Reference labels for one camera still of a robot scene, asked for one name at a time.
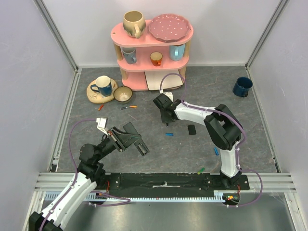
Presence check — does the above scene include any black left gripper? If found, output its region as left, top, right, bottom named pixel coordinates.
left=95, top=126, right=141, bottom=161

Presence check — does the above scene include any black remote control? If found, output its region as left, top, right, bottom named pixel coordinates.
left=123, top=122, right=149, bottom=156

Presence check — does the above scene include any black remote battery cover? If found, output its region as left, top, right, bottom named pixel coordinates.
left=188, top=125, right=196, bottom=135

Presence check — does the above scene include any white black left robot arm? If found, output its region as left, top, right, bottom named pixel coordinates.
left=28, top=122, right=149, bottom=231

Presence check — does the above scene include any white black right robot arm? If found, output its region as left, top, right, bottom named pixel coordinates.
left=153, top=93, right=243, bottom=190

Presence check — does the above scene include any white flat board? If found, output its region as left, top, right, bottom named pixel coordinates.
left=145, top=70, right=183, bottom=90

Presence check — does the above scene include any brown beige bowl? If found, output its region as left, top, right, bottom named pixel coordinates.
left=114, top=86, right=133, bottom=103

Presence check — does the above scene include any small orange cup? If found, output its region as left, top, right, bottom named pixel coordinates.
left=150, top=51, right=163, bottom=66

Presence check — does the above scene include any light blue mug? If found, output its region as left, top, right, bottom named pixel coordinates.
left=169, top=44, right=185, bottom=61

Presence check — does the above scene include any beige round coaster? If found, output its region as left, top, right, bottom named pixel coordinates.
left=86, top=79, right=118, bottom=104

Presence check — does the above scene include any pink three-tier shelf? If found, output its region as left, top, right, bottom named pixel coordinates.
left=111, top=20, right=193, bottom=91

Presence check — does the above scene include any navy white mug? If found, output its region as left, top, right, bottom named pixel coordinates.
left=90, top=76, right=112, bottom=97

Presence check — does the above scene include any grey blue mug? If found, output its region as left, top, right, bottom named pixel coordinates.
left=122, top=47, right=137, bottom=64

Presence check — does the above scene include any blue battery right side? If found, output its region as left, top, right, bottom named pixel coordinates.
left=214, top=147, right=219, bottom=156

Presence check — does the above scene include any green yellow battery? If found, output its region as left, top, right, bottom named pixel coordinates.
left=197, top=167, right=205, bottom=175

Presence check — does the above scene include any dark blue cup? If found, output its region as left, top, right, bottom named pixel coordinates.
left=232, top=77, right=253, bottom=98

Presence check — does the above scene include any pink dotted plate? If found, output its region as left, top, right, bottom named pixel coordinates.
left=148, top=13, right=191, bottom=42

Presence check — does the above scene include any beige ceramic mug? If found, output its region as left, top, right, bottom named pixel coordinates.
left=123, top=11, right=146, bottom=39

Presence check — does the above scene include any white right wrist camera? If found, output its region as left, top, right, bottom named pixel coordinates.
left=159, top=90, right=174, bottom=102

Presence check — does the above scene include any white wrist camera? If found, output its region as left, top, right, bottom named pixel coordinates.
left=96, top=117, right=108, bottom=135
left=159, top=90, right=174, bottom=102

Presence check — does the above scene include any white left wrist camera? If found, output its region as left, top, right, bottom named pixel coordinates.
left=96, top=117, right=108, bottom=135

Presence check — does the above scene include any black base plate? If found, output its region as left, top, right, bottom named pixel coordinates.
left=97, top=173, right=250, bottom=198

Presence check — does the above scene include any aluminium frame rail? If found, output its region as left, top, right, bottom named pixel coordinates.
left=34, top=172, right=296, bottom=193

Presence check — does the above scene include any white slotted cable duct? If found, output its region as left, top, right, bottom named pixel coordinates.
left=44, top=190, right=241, bottom=202

